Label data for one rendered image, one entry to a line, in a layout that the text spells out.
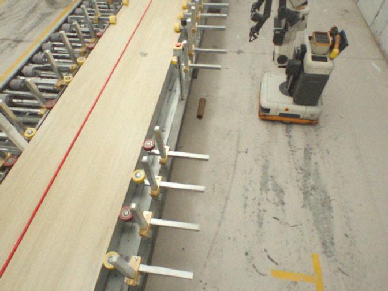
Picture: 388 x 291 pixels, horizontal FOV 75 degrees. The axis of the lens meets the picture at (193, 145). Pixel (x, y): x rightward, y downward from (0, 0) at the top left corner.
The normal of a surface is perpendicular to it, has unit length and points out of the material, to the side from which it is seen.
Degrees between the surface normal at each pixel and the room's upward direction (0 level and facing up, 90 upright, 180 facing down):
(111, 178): 0
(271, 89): 0
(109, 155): 0
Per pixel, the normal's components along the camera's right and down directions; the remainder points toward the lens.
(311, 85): -0.19, 0.78
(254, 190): -0.04, -0.61
